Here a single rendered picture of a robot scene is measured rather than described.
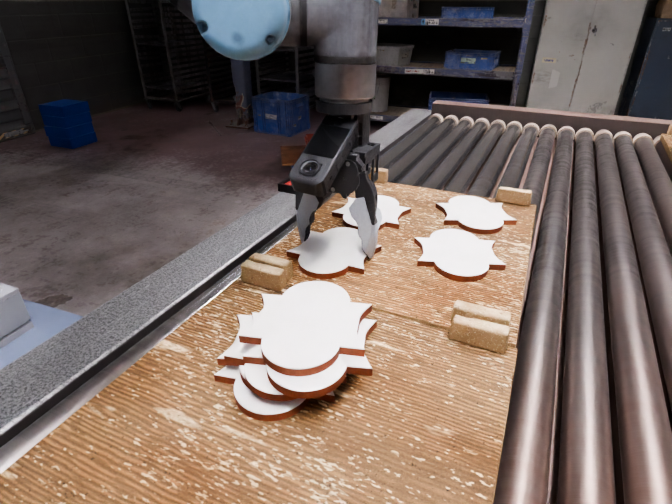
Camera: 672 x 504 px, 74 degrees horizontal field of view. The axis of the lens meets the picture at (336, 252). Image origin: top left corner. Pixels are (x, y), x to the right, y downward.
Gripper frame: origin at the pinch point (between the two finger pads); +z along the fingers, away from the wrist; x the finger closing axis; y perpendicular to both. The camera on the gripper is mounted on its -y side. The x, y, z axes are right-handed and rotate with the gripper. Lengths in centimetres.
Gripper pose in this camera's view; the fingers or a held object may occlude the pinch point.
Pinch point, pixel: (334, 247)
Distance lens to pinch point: 63.7
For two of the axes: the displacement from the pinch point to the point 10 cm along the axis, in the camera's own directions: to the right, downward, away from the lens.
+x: -9.1, -2.1, 3.5
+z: -0.2, 8.9, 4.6
